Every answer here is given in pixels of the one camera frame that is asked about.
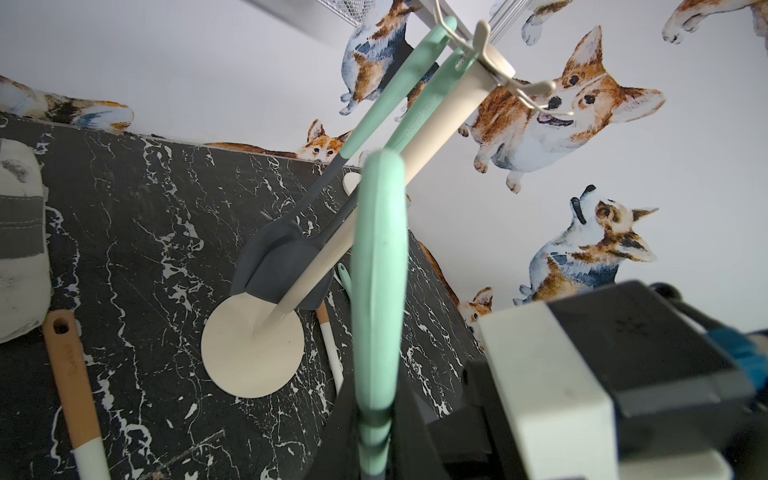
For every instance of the grey spatula mint handle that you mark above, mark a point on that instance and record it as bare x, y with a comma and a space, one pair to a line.
441, 107
344, 279

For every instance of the cream slotted turner wooden handle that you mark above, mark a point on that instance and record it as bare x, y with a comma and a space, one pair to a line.
330, 346

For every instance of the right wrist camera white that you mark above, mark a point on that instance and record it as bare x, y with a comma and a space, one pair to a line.
626, 382

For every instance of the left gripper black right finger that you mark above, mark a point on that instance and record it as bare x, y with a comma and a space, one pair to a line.
412, 453

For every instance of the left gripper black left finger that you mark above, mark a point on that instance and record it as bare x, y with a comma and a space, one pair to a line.
337, 455

